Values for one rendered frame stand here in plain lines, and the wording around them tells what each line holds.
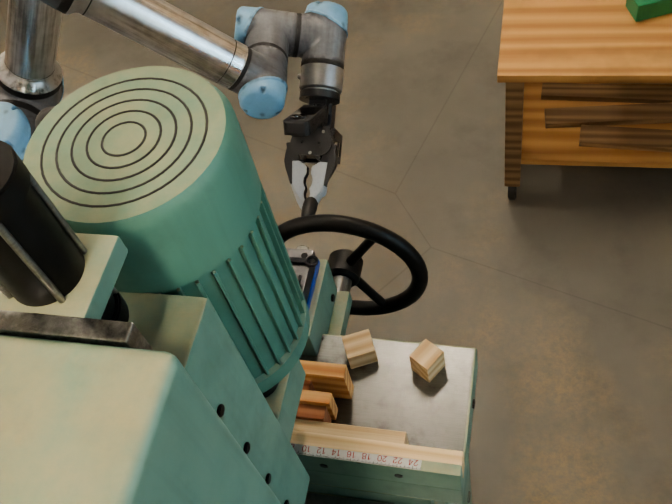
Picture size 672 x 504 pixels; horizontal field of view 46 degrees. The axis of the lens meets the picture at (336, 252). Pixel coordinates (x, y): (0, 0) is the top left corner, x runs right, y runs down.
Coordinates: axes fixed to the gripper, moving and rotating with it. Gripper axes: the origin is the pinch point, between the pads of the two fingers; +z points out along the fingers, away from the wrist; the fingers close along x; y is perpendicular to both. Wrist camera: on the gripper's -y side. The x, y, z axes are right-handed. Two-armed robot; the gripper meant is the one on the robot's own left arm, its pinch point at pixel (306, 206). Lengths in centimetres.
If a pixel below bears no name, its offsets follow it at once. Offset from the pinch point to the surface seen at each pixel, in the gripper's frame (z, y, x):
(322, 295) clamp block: 14.8, -14.6, -7.8
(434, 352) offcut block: 21.2, -18.6, -25.4
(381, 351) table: 22.1, -14.0, -17.3
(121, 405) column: 22, -86, -14
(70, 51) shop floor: -73, 151, 147
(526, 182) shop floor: -25, 118, -36
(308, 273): 11.8, -18.9, -6.5
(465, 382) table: 25.1, -16.0, -29.8
